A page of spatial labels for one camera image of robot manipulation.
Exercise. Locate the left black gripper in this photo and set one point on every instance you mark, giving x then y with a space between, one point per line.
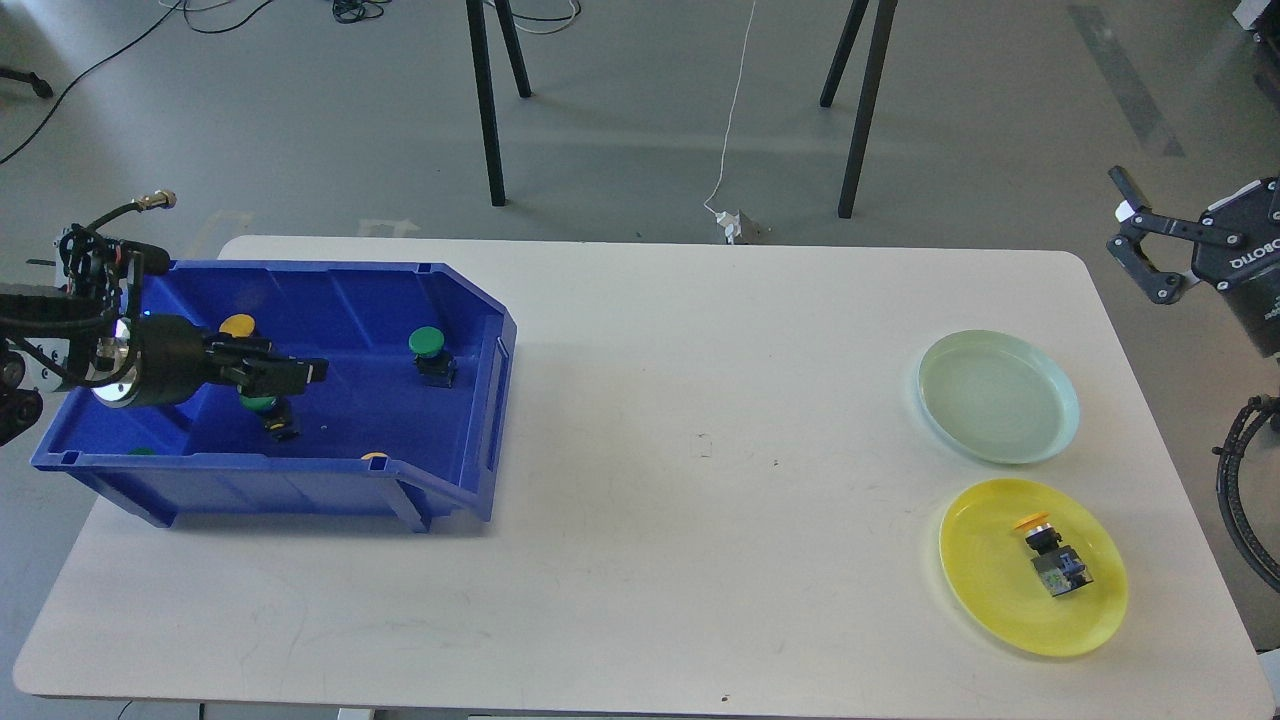
170 364

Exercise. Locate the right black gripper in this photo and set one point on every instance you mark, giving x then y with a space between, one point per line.
1245 270

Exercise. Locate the green push button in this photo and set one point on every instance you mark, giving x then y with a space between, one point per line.
275 414
434 363

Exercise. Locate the yellow push button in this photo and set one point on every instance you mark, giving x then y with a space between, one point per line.
1059 568

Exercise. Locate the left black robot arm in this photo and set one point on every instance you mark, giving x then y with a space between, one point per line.
91 332

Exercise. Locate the yellow button back of bin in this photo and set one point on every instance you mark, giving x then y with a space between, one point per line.
239 325

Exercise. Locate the light green plate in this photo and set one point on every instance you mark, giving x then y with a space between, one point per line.
997 398

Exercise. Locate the yellow plate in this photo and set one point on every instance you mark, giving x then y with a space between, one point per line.
987 565

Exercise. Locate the blue plastic bin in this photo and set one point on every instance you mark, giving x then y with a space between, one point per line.
375 439

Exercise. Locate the right black tripod stand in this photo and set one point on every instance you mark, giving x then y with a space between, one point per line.
879 40

